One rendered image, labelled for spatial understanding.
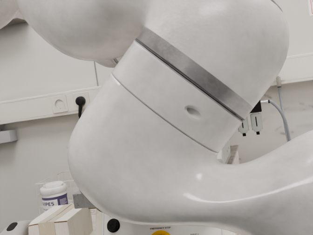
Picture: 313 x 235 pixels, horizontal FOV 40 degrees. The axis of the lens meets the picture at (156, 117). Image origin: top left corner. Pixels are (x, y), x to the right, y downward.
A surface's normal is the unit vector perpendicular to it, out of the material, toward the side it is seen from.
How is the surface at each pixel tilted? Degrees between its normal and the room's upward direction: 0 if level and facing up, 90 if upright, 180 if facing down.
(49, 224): 88
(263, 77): 123
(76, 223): 89
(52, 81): 90
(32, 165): 90
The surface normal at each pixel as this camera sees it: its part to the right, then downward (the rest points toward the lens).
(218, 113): 0.40, 0.43
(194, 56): -0.20, 0.00
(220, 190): -0.07, -0.84
